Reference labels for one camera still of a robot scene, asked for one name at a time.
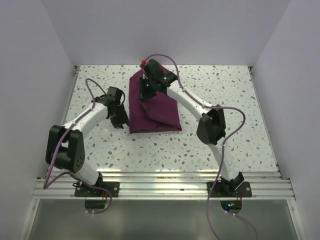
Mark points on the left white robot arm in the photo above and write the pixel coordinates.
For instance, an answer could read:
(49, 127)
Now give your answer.
(65, 147)

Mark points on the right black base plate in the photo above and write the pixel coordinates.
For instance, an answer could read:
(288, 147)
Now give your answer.
(223, 190)

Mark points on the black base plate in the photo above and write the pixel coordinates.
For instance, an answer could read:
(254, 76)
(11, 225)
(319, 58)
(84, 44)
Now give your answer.
(104, 189)
(223, 190)

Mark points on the aluminium frame rail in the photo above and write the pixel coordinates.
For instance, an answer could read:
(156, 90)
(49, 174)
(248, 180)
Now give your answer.
(170, 186)

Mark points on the purple cloth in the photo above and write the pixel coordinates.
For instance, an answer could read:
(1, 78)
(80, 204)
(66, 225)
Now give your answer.
(153, 115)

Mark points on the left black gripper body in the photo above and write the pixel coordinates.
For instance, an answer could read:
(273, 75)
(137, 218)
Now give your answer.
(120, 117)

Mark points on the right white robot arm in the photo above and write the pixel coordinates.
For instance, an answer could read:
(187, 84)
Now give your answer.
(211, 129)

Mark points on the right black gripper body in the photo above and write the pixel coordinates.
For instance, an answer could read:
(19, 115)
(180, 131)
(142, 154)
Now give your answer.
(147, 90)

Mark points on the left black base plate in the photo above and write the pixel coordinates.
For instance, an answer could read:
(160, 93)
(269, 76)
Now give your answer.
(104, 189)

